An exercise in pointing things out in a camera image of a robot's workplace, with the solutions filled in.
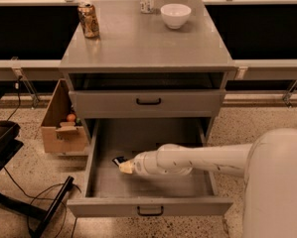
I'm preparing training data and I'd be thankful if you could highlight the brown cardboard box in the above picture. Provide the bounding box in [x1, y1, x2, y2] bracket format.
[41, 79, 88, 155]

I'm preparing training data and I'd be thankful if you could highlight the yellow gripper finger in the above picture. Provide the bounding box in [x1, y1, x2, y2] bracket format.
[119, 160, 134, 175]

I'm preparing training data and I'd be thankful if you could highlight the grey drawer cabinet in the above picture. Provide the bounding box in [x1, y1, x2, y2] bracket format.
[60, 0, 232, 136]

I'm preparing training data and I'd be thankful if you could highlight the grey window rail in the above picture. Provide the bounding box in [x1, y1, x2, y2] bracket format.
[0, 59, 297, 81]

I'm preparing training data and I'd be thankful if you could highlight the black chair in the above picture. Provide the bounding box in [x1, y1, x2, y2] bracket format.
[0, 94, 68, 238]

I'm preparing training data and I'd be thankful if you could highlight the dark blue snack bar wrapper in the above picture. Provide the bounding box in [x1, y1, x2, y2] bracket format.
[112, 157, 126, 167]

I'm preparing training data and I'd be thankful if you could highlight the white ceramic bowl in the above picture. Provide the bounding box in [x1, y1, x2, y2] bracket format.
[160, 4, 192, 29]

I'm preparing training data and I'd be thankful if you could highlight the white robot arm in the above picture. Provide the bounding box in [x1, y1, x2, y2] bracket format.
[119, 128, 297, 238]

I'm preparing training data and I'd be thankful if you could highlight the black floor cable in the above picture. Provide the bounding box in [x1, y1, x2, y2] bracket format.
[0, 79, 82, 238]

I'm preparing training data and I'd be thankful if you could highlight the black upper drawer handle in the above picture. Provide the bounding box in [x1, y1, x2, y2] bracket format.
[136, 98, 162, 106]

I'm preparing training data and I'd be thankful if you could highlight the small orange fruit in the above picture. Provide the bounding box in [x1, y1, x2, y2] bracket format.
[67, 113, 76, 122]

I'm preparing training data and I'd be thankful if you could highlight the black drawer handle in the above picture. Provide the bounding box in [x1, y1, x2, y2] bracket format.
[136, 98, 162, 106]
[137, 206, 164, 217]

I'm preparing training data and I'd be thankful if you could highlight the black lower drawer handle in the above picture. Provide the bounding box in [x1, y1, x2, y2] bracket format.
[137, 206, 164, 217]

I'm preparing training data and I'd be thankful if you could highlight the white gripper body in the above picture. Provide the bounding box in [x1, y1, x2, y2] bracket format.
[132, 151, 160, 176]

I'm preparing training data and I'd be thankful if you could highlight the grey closed upper drawer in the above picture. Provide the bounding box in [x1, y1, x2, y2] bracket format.
[69, 90, 225, 118]

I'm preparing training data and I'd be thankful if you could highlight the grey open lower drawer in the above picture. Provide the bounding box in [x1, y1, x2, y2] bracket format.
[67, 117, 234, 218]

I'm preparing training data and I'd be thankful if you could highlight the gold soda can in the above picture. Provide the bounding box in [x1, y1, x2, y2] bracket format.
[77, 3, 99, 38]

